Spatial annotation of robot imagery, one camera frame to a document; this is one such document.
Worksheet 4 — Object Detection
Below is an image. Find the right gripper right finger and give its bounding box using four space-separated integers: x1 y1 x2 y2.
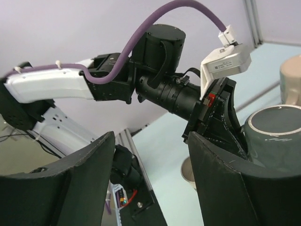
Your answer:
188 132 301 226

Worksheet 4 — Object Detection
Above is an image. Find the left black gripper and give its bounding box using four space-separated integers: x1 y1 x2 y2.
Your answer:
130 24 248 160

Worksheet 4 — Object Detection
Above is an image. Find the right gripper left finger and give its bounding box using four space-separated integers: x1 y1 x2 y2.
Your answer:
0 131 115 226

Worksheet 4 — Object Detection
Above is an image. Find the small steel cup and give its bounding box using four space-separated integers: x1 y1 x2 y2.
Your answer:
181 157 197 190

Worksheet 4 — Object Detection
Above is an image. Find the dark green mug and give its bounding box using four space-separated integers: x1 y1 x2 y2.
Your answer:
243 105 301 172

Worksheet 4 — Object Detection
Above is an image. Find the beige mug coral print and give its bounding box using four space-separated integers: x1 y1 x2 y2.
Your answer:
279 54 301 106

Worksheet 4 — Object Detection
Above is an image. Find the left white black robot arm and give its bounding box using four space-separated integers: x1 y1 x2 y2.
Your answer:
0 24 251 159

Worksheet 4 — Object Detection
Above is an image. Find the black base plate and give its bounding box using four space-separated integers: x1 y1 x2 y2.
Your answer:
110 145 167 226

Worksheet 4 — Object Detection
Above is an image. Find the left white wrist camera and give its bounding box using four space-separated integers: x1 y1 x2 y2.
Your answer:
200 25 252 98

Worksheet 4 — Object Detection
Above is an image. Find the aluminium frame rail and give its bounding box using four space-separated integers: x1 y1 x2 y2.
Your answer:
116 128 153 191

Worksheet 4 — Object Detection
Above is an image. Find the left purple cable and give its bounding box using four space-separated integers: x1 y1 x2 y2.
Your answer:
0 0 228 84

